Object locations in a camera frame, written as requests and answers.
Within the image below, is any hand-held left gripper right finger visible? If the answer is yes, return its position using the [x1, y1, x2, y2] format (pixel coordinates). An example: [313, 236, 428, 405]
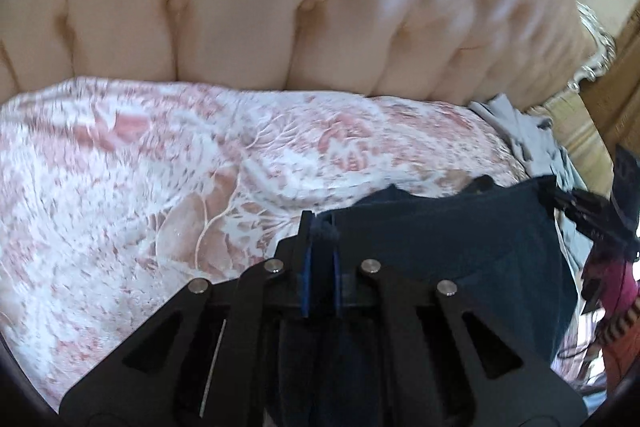
[317, 219, 588, 427]

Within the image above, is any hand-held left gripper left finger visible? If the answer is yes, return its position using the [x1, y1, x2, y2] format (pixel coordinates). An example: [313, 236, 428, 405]
[59, 209, 317, 427]

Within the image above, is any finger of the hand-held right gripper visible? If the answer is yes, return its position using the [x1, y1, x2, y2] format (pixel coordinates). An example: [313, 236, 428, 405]
[537, 179, 608, 215]
[555, 207, 621, 240]

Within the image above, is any navy sweatshirt with yellow patches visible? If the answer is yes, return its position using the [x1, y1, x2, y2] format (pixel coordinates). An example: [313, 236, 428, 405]
[277, 174, 581, 427]

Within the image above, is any pale blue garment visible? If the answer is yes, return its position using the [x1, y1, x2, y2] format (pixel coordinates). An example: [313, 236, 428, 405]
[547, 147, 588, 273]

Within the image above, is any gold striped cushion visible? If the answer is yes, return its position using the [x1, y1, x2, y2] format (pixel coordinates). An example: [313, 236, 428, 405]
[525, 92, 616, 188]

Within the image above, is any light grey garment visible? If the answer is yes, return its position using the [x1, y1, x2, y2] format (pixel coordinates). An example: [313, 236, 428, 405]
[469, 93, 568, 180]

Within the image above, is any brown patterned curtain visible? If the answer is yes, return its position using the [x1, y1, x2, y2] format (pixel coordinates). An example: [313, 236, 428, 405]
[580, 0, 640, 168]

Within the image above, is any pink floral blanket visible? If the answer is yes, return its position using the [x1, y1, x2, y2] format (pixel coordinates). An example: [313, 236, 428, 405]
[0, 77, 531, 408]

